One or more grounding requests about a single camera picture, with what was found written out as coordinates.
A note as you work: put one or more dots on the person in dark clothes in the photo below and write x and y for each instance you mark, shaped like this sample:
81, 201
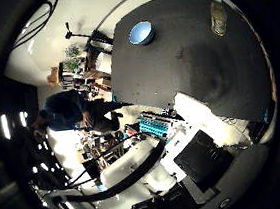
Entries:
67, 109

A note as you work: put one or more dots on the brown cardboard box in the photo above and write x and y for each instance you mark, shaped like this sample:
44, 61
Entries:
53, 76

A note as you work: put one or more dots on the teal parts rack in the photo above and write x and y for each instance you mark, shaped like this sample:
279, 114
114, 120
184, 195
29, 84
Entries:
153, 126

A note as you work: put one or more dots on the blue bowl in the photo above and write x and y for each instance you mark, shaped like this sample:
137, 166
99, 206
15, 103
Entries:
141, 33

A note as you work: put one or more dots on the black tripod stand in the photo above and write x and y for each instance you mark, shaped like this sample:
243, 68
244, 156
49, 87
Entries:
87, 36

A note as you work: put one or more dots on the cluttered wooden shelf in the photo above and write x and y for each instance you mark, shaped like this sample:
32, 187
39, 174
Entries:
82, 68

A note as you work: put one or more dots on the Gold Peak tea bottle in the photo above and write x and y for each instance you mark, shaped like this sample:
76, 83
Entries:
218, 18

